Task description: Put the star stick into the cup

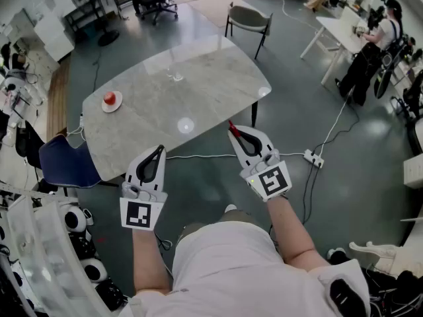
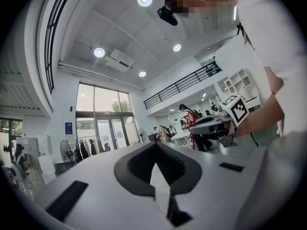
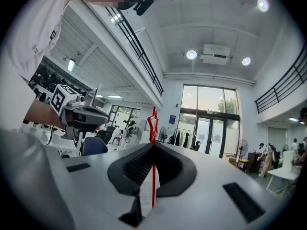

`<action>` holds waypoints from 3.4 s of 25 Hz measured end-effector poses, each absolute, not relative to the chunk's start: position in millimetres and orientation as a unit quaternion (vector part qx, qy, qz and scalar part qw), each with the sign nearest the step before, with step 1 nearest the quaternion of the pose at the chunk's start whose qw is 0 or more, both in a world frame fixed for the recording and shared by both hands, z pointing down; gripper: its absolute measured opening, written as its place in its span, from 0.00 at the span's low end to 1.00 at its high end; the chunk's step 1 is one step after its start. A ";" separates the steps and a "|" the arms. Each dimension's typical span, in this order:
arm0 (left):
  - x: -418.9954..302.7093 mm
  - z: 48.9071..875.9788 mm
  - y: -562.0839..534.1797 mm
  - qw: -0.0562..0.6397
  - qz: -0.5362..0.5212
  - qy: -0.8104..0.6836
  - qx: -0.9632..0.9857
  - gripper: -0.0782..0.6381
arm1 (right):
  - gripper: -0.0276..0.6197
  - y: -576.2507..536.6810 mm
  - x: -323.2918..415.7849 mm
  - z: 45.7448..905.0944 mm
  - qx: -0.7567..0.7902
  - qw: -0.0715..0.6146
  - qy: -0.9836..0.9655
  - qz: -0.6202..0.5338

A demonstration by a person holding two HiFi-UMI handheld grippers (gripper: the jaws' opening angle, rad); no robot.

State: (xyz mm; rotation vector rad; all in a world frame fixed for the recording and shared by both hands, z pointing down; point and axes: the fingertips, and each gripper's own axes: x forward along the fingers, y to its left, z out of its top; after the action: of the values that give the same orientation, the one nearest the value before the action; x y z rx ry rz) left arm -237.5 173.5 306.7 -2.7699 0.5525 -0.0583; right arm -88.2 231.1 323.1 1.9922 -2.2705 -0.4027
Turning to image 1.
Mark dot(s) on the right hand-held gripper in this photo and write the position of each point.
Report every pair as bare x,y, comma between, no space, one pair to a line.
272,182

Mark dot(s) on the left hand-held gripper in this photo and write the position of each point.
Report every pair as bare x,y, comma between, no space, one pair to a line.
138,215

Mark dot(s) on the clear drinking glass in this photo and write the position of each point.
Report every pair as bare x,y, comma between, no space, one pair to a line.
175,74

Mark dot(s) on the person's left forearm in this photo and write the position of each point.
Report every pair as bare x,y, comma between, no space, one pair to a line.
148,263

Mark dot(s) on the person's right forearm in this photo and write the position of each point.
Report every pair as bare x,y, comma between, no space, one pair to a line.
291,233

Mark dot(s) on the black table leg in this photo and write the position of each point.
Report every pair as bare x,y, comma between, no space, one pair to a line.
253,112

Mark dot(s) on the white power strip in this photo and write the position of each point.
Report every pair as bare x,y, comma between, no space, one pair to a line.
314,158
82,120

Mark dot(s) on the person's white shoe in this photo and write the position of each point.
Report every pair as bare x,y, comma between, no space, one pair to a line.
230,207

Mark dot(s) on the person's olive trousers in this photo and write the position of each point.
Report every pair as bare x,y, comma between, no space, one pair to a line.
239,217

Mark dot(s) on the small round plate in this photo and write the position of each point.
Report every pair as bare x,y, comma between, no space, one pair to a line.
114,107

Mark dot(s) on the blue chair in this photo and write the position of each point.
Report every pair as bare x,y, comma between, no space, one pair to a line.
67,163

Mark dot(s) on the white round robot head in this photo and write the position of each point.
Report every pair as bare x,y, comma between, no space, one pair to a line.
96,269
75,220

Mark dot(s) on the red apple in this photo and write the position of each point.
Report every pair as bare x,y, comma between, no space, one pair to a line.
109,97

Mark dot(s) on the person's white shirt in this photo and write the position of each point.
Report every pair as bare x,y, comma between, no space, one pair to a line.
231,269

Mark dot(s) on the grey chair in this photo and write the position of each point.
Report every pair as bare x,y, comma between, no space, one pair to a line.
249,18

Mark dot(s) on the white desk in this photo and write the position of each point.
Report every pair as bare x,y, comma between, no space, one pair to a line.
340,35

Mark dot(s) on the cardboard floor sheet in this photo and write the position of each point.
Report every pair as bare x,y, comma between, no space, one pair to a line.
211,5

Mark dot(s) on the white box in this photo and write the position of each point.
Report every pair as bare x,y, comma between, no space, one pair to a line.
414,170

